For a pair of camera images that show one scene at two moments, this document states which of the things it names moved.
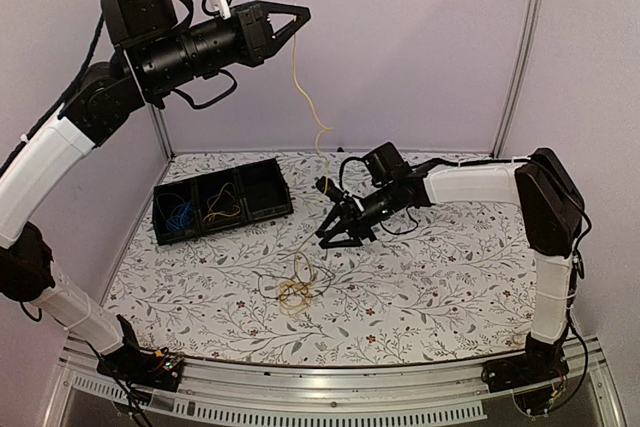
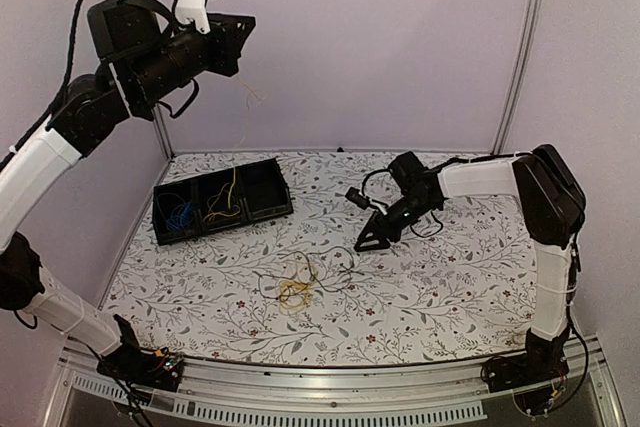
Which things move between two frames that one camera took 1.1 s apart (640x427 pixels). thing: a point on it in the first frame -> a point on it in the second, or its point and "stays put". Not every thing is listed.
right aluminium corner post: (527, 46) stays put
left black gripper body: (252, 46) -> (221, 58)
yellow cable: (327, 129) -> (243, 139)
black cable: (302, 284) -> (313, 273)
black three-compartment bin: (212, 201) stays put
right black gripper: (352, 222) -> (377, 225)
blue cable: (176, 213) stays put
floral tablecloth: (450, 288) stays put
